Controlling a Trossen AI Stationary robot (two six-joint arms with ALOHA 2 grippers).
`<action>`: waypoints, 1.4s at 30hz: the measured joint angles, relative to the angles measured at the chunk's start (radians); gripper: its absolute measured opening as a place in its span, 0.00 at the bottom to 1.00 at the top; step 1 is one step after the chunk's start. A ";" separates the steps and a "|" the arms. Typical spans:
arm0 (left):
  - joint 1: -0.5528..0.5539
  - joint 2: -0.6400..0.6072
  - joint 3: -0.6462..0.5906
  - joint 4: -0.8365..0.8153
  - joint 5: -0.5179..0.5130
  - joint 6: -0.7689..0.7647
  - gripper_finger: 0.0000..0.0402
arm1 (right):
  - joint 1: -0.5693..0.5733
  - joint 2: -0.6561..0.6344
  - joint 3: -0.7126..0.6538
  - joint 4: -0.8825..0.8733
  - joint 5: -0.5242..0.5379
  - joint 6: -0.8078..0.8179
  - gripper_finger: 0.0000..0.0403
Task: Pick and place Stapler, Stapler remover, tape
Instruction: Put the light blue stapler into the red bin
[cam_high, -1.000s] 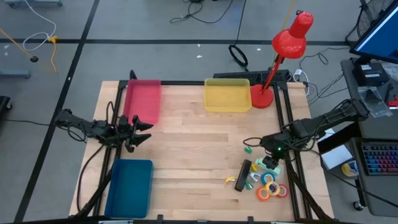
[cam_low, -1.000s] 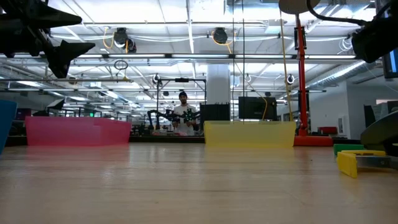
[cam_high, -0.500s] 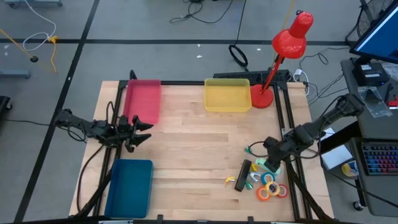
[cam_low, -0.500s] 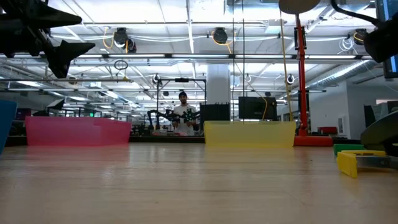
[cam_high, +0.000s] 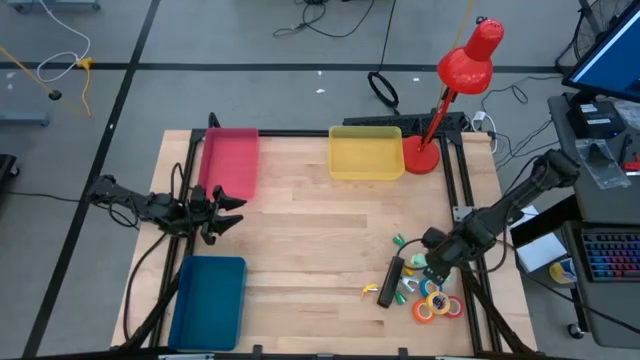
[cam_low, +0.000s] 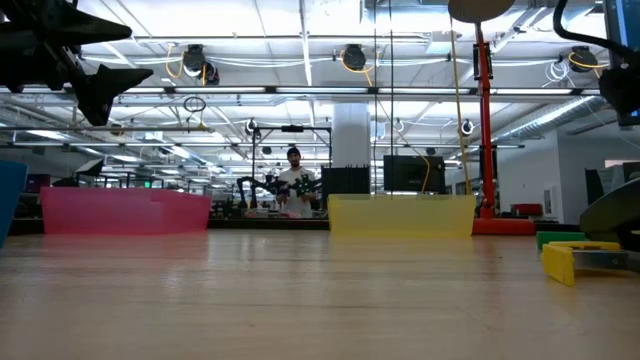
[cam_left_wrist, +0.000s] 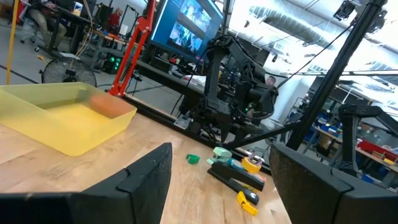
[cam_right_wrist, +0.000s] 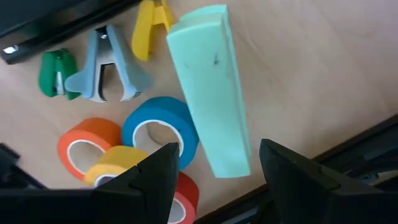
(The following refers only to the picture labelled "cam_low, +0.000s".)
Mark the pink plastic bin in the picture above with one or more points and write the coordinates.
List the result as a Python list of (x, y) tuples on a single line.
[(125, 212)]

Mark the silver ventilation duct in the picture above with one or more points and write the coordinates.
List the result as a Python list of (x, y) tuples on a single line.
[(550, 117)]

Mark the person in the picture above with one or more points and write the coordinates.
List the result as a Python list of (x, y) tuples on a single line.
[(296, 182)]

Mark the red storage box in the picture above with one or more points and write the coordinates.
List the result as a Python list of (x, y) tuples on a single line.
[(526, 209)]

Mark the black background monitor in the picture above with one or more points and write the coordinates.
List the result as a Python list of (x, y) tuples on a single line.
[(412, 175)]

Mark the green mini stapler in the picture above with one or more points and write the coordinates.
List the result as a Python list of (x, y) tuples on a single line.
[(557, 239)]

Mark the computer monitor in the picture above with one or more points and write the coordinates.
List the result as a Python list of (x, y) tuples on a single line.
[(625, 25)]

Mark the black metal rig frame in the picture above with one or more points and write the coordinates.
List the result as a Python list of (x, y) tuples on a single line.
[(270, 224)]

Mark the blue plastic bin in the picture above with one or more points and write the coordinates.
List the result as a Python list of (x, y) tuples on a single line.
[(10, 200)]

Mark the grey horizontal pipe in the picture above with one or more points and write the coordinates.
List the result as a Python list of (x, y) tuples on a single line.
[(100, 129)]

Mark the yellow plastic bin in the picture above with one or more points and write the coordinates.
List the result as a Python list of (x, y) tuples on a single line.
[(400, 216)]

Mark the yellow mini stapler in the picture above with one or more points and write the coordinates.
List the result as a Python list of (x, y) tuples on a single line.
[(559, 262)]

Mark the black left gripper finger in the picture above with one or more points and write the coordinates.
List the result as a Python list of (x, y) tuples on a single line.
[(85, 27), (107, 87)]

